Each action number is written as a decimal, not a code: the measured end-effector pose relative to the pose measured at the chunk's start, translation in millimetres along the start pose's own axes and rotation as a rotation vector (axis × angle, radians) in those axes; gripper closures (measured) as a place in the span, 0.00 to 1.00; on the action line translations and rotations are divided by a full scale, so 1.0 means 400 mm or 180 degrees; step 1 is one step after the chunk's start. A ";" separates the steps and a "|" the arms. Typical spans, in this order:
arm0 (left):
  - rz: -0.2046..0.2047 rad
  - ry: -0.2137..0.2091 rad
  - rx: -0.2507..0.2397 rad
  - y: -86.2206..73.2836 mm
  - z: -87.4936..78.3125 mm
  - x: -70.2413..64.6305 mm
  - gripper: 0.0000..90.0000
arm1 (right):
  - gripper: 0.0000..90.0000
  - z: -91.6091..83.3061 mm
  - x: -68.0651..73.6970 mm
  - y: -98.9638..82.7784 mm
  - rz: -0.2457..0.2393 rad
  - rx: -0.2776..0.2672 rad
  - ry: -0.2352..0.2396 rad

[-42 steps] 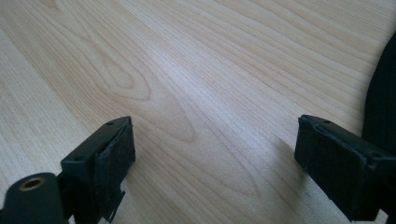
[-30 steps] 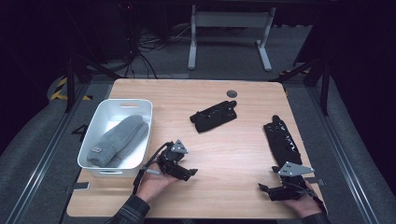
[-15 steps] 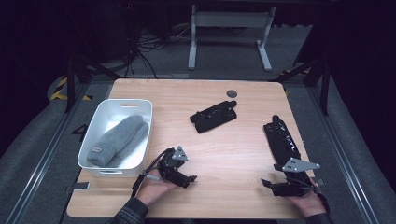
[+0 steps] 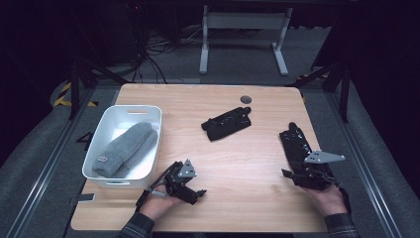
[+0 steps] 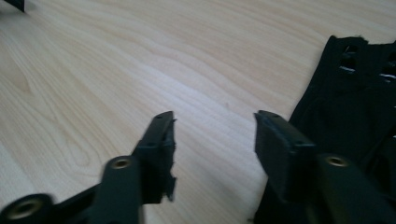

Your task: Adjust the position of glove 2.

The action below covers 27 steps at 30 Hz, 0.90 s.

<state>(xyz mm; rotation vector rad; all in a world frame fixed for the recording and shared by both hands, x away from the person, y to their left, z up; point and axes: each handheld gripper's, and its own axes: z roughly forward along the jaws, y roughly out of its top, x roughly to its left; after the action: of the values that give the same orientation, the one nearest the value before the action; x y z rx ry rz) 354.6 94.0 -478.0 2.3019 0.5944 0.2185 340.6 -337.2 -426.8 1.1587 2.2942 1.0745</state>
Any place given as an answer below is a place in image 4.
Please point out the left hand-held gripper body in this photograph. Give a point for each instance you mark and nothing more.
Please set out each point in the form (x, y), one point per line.
(185, 185)

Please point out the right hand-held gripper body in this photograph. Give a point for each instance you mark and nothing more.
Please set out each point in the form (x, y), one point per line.
(313, 178)

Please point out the black glove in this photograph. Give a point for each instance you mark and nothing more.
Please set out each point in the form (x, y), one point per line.
(294, 142)

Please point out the grey knit glove with label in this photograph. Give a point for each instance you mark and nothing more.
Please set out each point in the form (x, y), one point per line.
(122, 145)

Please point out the black device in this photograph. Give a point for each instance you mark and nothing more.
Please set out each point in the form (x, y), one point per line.
(228, 125)

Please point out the white plastic basket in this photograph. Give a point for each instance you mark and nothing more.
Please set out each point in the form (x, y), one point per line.
(115, 119)

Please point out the person's right hand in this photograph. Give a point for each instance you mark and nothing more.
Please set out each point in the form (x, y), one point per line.
(328, 200)

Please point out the person's left hand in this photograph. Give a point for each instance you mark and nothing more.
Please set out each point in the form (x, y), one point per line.
(158, 206)

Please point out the grey round table grommet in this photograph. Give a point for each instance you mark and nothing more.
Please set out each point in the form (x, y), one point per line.
(246, 99)

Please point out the black metal stand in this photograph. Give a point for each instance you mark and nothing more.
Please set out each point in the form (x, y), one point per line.
(345, 92)
(74, 89)

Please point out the black tape piece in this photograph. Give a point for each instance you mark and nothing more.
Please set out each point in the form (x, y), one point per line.
(86, 197)

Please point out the yellow black floor tape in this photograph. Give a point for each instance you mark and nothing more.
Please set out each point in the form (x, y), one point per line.
(62, 99)

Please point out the aluminium floor rail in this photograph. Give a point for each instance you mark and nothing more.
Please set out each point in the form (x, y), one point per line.
(49, 165)
(366, 172)

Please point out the white metal desk frame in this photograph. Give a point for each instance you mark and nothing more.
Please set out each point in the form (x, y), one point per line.
(244, 20)

